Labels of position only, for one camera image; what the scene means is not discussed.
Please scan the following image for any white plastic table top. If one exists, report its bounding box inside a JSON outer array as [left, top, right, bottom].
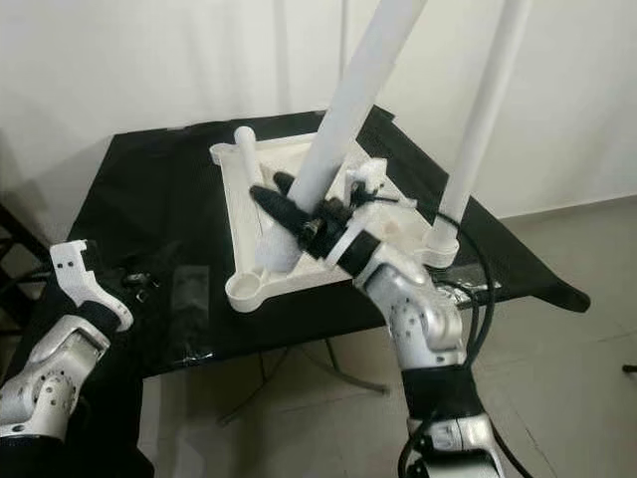
[[209, 124, 461, 315]]

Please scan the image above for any black tablecloth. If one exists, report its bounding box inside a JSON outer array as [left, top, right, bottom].
[[50, 105, 590, 478]]

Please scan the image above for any black round stool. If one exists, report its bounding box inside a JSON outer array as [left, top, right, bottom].
[[0, 204, 53, 332]]

